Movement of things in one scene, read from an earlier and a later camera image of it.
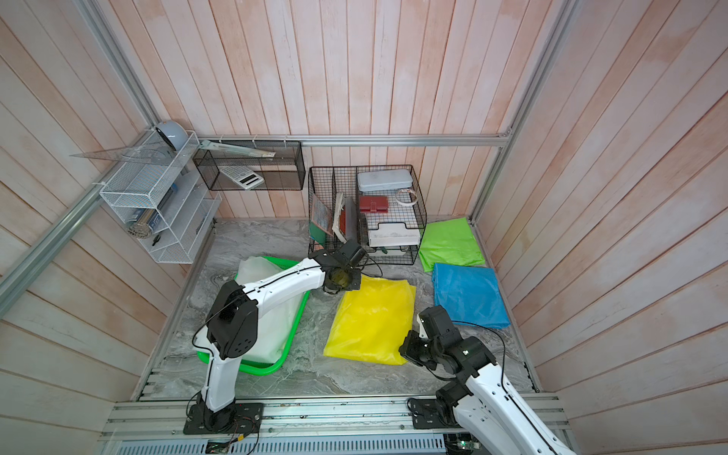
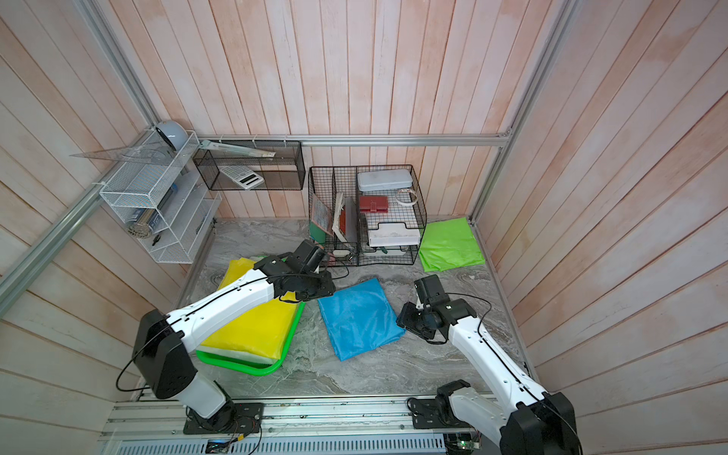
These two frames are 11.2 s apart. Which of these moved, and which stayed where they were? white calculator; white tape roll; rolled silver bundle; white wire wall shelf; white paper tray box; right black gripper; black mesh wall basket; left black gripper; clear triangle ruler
Moved: left black gripper; right black gripper
Stayed: clear triangle ruler; white wire wall shelf; white tape roll; black mesh wall basket; rolled silver bundle; white paper tray box; white calculator
